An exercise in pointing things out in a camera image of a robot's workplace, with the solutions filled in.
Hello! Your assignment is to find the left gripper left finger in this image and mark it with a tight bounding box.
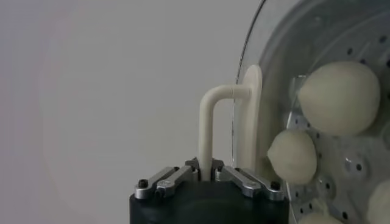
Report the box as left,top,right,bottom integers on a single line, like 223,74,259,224
133,157,201,201

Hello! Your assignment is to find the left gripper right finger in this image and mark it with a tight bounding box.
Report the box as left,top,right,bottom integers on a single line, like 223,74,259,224
212,157,286,201

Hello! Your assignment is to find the glass lid with cream handle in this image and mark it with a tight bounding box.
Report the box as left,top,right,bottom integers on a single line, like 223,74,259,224
197,0,390,224

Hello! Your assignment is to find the steel perforated steamer basket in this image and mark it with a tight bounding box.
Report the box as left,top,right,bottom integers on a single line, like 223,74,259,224
258,0,390,224

